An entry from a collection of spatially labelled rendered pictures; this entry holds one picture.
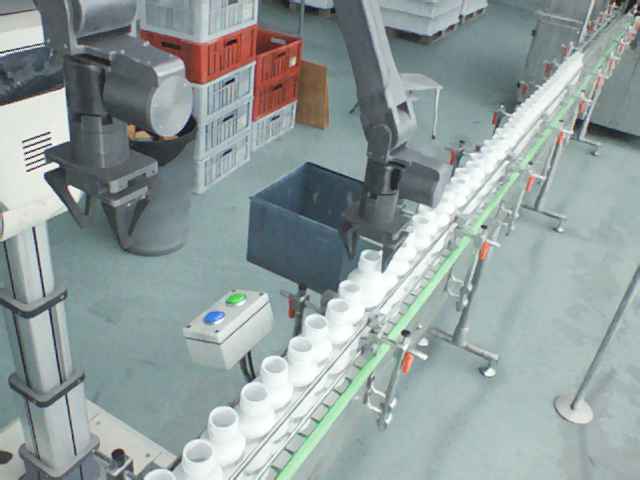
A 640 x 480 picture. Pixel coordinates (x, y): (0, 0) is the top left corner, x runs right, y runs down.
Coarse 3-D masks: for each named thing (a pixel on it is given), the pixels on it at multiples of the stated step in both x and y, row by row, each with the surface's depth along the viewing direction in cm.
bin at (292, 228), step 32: (256, 192) 172; (288, 192) 189; (320, 192) 195; (352, 192) 189; (256, 224) 173; (288, 224) 167; (320, 224) 161; (256, 256) 178; (288, 256) 172; (320, 256) 166; (320, 288) 171
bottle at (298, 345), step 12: (300, 336) 91; (288, 348) 90; (300, 348) 92; (312, 348) 89; (288, 360) 90; (300, 360) 89; (312, 360) 92; (288, 372) 90; (300, 372) 90; (312, 372) 91; (300, 384) 90; (312, 396) 94; (300, 408) 93; (300, 420) 95; (288, 432) 96
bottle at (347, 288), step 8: (352, 280) 105; (344, 288) 105; (352, 288) 105; (360, 288) 103; (344, 296) 102; (352, 296) 102; (360, 296) 104; (352, 304) 103; (360, 304) 105; (352, 312) 104; (360, 312) 104; (352, 320) 104; (360, 320) 105; (352, 344) 107; (352, 352) 108
